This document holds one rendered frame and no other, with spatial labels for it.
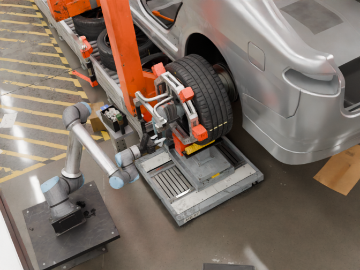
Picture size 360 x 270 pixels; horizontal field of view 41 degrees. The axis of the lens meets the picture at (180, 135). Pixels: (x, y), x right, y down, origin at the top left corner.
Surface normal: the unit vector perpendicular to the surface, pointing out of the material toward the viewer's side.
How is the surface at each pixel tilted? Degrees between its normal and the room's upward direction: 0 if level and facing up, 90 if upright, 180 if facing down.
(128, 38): 90
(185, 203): 0
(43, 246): 0
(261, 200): 0
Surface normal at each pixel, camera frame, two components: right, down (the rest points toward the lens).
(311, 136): -0.15, 0.76
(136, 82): 0.50, 0.57
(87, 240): -0.11, -0.71
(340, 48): 0.07, -0.47
